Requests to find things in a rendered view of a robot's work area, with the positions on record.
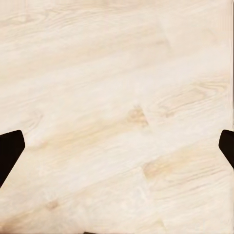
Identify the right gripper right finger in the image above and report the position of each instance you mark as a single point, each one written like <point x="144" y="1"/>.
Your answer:
<point x="226" y="145"/>

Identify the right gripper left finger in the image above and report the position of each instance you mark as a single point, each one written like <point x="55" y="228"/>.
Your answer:
<point x="12" y="145"/>

